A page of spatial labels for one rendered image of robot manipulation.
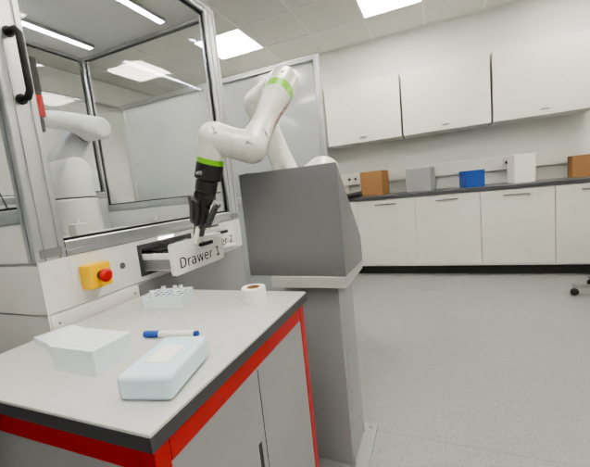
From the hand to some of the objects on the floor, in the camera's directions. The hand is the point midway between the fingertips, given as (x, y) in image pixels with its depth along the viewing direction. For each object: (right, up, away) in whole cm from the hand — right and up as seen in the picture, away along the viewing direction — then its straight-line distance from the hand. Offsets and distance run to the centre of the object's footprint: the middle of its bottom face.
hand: (198, 235), depth 122 cm
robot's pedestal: (+52, -87, +19) cm, 103 cm away
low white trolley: (+8, -98, -28) cm, 102 cm away
